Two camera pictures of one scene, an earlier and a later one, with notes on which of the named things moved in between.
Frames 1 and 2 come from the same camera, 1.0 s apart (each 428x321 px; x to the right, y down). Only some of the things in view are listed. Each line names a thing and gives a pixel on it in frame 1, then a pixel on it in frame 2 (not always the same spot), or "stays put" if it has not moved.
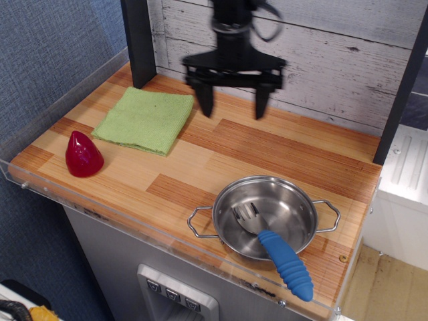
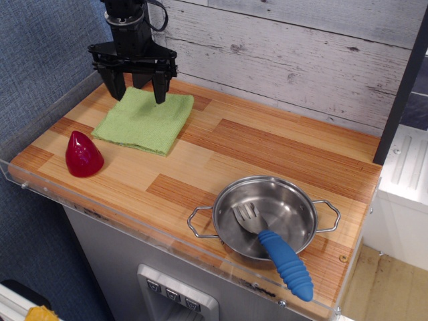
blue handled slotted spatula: (292, 269) stays put
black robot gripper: (235, 63) → (132, 48)
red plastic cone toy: (83, 156) stays put
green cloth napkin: (147, 120) stays put
